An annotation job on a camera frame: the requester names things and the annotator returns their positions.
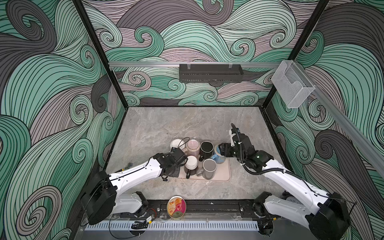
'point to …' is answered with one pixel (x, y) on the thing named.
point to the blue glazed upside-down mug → (217, 157)
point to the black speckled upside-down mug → (206, 148)
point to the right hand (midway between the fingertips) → (222, 146)
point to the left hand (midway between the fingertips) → (174, 169)
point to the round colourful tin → (176, 206)
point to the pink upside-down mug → (193, 148)
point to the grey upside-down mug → (209, 166)
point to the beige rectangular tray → (222, 173)
